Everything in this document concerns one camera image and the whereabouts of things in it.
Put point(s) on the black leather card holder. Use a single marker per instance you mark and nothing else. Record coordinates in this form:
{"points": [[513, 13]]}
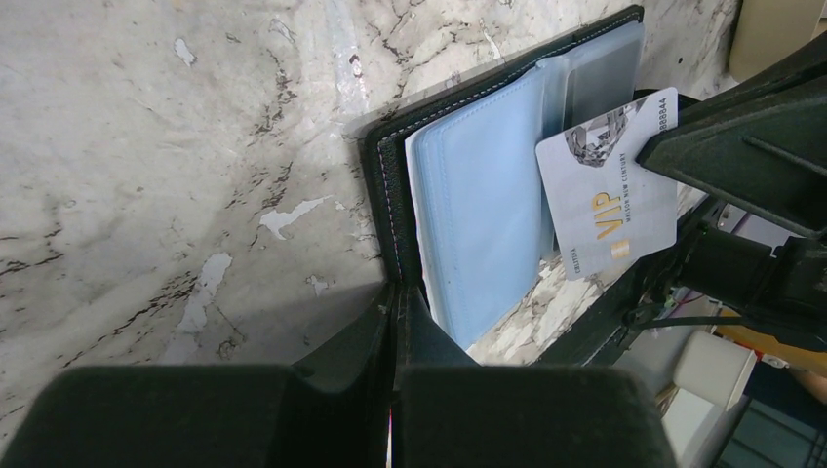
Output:
{"points": [[455, 190]]}

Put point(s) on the beige card tray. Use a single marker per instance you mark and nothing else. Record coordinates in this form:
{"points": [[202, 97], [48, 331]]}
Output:
{"points": [[767, 31]]}

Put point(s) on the white paper cup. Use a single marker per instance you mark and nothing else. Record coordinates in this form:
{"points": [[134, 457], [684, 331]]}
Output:
{"points": [[714, 369]]}

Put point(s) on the silver VIP credit card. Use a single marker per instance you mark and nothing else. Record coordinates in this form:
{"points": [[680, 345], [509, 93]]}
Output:
{"points": [[606, 209]]}

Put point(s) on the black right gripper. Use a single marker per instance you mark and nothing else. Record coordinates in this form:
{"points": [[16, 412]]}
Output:
{"points": [[760, 146]]}

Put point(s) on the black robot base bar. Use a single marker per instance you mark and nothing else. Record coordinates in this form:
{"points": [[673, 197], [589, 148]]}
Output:
{"points": [[600, 336]]}

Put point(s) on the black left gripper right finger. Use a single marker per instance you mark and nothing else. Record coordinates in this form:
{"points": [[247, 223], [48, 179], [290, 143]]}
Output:
{"points": [[449, 411]]}

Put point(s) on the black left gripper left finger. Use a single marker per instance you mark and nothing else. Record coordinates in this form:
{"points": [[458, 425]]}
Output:
{"points": [[329, 409]]}

